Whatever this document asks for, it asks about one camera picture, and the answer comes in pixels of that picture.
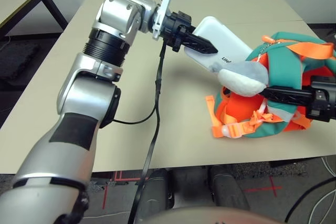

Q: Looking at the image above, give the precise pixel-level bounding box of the flat black cable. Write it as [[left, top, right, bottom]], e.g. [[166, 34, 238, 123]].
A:
[[127, 41, 166, 224]]

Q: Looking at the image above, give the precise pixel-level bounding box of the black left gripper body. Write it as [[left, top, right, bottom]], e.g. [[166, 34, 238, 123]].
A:
[[161, 10, 196, 53]]

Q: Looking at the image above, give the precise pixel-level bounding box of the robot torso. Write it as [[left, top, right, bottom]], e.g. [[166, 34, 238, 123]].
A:
[[141, 206, 289, 224]]

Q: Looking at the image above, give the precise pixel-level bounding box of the silver ball chain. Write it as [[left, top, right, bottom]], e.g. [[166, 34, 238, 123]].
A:
[[258, 40, 271, 62]]

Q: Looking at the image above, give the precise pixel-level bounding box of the thick black floor cable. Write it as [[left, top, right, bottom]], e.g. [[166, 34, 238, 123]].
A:
[[285, 176, 336, 223]]

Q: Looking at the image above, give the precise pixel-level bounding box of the dark-framed side table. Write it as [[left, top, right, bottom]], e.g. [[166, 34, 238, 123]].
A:
[[0, 0, 69, 41]]

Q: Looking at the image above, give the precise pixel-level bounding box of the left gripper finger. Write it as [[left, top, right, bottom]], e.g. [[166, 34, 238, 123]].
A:
[[183, 31, 219, 54]]

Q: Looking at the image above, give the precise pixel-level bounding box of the white pencil case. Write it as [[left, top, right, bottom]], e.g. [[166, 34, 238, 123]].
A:
[[183, 16, 254, 72]]

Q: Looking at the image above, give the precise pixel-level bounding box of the black foam floor mat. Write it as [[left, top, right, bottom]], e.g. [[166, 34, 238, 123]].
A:
[[0, 41, 42, 86]]

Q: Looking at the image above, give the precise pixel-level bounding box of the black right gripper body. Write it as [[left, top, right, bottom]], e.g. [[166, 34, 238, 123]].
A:
[[301, 76, 336, 123]]

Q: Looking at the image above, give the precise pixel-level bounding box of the robot right leg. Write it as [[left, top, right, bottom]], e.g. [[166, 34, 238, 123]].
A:
[[208, 165, 250, 211]]

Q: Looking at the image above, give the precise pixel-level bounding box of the teal and orange backpack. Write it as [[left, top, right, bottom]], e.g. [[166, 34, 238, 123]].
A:
[[205, 31, 336, 140]]

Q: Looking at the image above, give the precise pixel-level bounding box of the grey and white plush toy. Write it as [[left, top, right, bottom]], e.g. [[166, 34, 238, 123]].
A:
[[209, 60, 270, 98]]

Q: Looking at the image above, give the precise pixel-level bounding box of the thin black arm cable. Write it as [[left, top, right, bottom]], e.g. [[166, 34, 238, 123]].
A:
[[111, 103, 158, 125]]

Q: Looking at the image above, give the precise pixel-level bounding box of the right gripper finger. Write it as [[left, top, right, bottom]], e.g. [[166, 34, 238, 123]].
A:
[[261, 86, 316, 105]]

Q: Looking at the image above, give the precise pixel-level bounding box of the white floor cable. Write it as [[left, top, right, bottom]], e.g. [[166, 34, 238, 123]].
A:
[[321, 155, 336, 178], [307, 189, 336, 224]]

